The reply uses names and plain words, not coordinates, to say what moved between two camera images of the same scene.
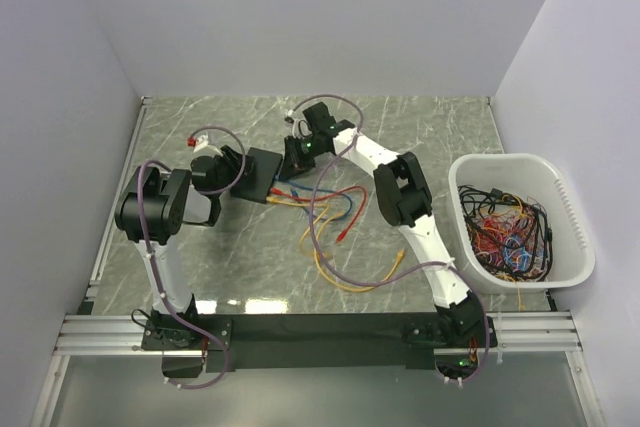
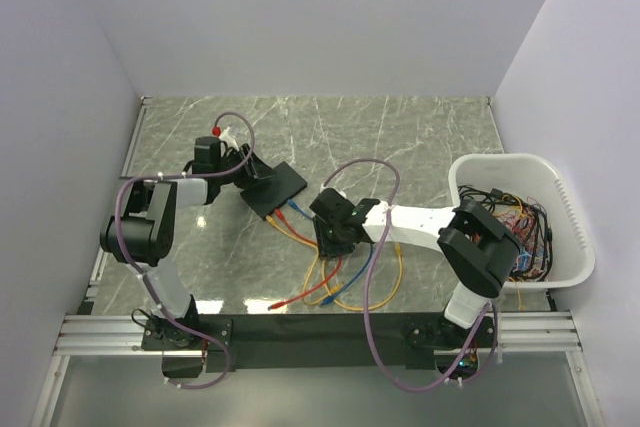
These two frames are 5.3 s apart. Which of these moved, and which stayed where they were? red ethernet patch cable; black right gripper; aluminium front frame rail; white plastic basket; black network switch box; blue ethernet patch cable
Moved: black right gripper; red ethernet patch cable; black network switch box; blue ethernet patch cable
Stayed: aluminium front frame rail; white plastic basket
